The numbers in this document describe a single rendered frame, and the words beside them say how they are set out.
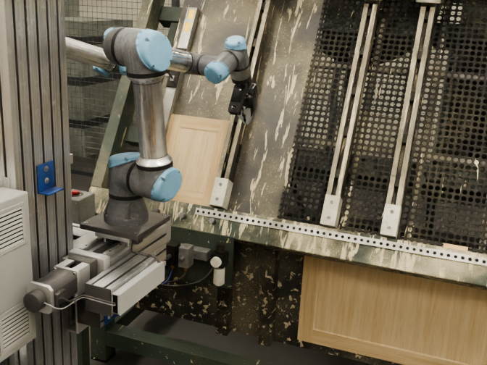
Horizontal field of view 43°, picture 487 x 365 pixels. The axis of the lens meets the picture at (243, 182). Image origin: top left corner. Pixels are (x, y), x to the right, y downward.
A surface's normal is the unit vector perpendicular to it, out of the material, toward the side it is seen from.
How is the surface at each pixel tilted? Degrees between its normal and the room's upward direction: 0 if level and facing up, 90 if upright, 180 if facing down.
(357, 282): 90
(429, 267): 59
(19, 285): 90
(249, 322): 90
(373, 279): 90
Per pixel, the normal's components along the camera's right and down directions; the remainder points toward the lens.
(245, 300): -0.35, 0.26
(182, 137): -0.28, -0.26
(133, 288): 0.92, 0.15
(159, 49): 0.80, 0.08
